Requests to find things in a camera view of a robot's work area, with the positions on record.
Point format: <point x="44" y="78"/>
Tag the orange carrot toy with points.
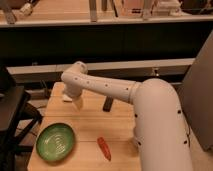
<point x="104" y="148"/>

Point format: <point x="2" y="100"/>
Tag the white sponge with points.
<point x="66" y="98"/>

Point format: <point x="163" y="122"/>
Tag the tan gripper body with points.
<point x="78" y="103"/>

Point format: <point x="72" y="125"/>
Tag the grey metal rail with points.
<point x="126" y="69"/>

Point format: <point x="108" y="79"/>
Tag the black side cart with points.
<point x="17" y="118"/>

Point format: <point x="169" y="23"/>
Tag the black rectangular block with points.
<point x="108" y="104"/>

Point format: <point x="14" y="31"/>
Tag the green ribbed plate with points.
<point x="55" y="142"/>

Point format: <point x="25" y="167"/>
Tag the grey cabinet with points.
<point x="196" y="95"/>

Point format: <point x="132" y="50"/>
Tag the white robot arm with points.
<point x="159" y="130"/>

